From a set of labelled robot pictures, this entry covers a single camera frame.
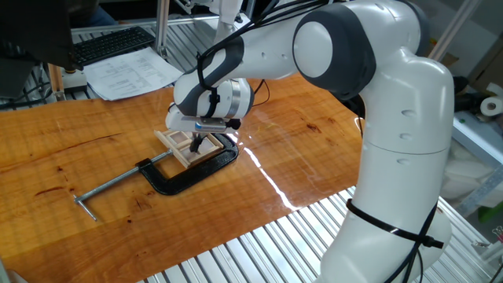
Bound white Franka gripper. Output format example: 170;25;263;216
164;105;237;154

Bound small wooden sliding window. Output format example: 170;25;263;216
153;129;226;170

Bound black C-clamp with steel screw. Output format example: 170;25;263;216
73;132;240;222

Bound glossy wood-grain mat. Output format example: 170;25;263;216
0;73;365;283

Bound printed white paper sheets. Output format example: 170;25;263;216
83;46;187;102

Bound black computer keyboard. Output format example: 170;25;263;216
71;25;156;68

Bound wooden stick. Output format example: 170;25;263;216
47;63;66;102

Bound black monitor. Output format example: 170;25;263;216
0;0;101;72

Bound diagonal aluminium strut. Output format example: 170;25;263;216
428;0;483;61

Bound white toilet paper roll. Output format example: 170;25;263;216
479;95;503;118

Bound upright aluminium frame post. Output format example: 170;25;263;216
154;0;171;60

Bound horizontal aluminium frame rail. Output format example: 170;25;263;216
70;14;221;35

